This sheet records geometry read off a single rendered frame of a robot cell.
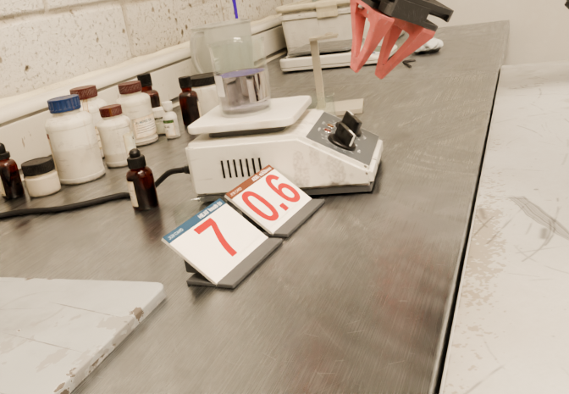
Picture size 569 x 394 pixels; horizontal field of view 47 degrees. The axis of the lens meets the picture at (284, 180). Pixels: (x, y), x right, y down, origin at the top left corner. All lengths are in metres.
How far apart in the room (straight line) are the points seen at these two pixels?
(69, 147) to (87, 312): 0.42
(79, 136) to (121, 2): 0.50
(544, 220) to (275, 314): 0.25
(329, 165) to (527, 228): 0.21
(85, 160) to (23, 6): 0.31
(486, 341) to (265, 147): 0.35
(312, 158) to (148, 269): 0.21
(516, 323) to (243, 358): 0.17
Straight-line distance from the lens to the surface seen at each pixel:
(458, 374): 0.40
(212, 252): 0.55
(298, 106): 0.73
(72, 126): 0.90
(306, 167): 0.68
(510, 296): 0.48
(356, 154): 0.69
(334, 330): 0.45
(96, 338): 0.48
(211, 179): 0.71
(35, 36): 1.13
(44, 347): 0.49
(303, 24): 1.84
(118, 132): 0.95
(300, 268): 0.54
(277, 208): 0.63
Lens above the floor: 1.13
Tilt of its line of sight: 17 degrees down
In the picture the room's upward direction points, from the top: 9 degrees counter-clockwise
